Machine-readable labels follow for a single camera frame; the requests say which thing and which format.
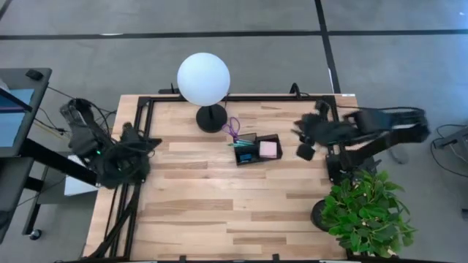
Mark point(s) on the pink sticky note pad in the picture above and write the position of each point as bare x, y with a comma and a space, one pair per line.
268, 149

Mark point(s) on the blue screen monitor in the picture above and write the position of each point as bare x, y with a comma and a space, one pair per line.
14, 124

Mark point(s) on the blue eraser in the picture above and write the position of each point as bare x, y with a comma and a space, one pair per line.
245, 158

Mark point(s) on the dark grey side desk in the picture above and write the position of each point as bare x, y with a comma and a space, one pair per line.
40, 91

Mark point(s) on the white globe lamp black base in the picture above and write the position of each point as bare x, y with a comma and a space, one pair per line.
203, 78

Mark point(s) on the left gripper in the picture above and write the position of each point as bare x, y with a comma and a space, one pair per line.
135, 142

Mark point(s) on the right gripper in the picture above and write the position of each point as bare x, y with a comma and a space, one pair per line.
331, 129

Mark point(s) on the black mesh desk organizer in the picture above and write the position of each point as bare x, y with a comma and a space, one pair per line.
256, 160

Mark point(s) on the black caster wheel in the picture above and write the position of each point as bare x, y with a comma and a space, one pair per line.
35, 234

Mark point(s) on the black aluminium table frame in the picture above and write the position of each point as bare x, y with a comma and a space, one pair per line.
256, 98

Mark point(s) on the potted green plant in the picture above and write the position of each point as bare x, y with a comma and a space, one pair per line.
365, 215

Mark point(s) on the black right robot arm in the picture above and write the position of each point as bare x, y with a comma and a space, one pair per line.
387, 140

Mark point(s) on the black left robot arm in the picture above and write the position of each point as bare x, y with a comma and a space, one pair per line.
87, 142

